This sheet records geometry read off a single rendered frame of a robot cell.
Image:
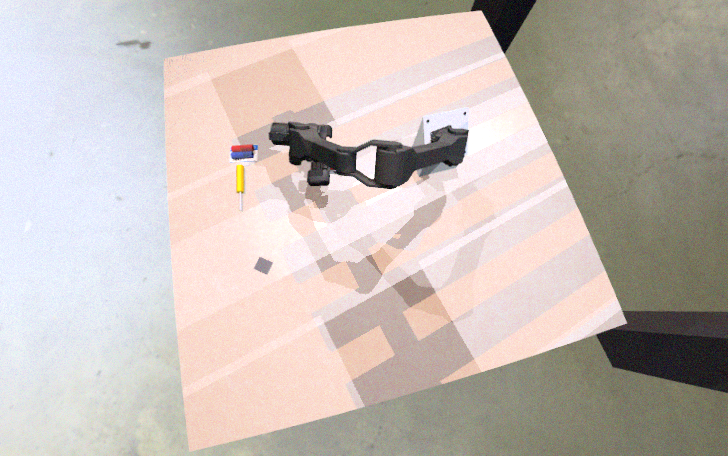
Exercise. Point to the yellow-handled screwdriver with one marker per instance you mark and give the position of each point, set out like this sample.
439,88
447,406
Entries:
240,182

